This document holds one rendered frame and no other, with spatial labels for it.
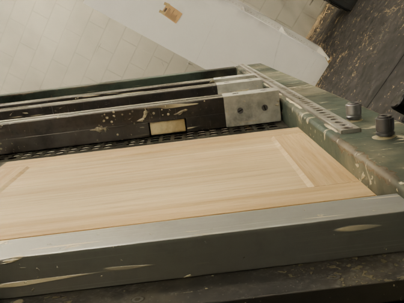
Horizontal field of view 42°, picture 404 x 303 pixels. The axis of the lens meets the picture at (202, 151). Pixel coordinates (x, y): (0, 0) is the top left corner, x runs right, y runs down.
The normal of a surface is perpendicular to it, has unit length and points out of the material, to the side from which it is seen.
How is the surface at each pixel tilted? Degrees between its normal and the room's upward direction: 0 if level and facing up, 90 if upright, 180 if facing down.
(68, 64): 90
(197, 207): 55
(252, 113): 90
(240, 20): 90
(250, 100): 90
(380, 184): 35
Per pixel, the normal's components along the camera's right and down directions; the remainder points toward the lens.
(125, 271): 0.03, 0.22
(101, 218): -0.11, -0.97
